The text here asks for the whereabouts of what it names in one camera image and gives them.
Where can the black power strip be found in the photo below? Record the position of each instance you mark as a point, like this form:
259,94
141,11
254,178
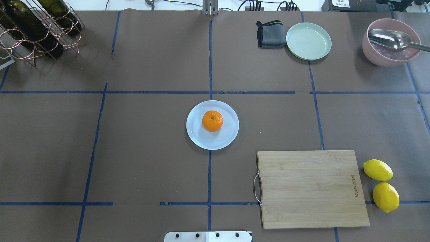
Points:
254,8

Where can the folded grey cloth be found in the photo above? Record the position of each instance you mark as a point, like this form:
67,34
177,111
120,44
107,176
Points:
271,35

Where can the wooden cutting board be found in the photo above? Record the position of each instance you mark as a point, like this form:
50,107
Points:
310,189

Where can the light green plate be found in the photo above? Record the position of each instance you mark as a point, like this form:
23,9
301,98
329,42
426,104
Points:
308,41

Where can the light blue plate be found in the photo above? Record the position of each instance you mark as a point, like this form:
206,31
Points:
212,140

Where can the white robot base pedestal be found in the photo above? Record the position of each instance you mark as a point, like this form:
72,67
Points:
209,236

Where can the pink bowl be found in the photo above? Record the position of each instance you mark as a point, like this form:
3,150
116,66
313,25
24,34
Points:
384,57

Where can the dark green wine bottle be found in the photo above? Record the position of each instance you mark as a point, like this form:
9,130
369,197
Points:
33,29

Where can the orange fruit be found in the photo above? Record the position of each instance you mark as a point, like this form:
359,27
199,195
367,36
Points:
212,121

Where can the yellow lemon near board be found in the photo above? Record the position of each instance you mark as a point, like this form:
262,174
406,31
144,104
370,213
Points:
377,170

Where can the metal scoop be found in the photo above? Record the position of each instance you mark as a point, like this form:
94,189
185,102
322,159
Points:
395,40

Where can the copper wire bottle rack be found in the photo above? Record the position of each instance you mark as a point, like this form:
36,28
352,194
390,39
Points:
25,50

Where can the yellow lemon outer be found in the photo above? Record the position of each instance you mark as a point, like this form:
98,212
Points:
385,197

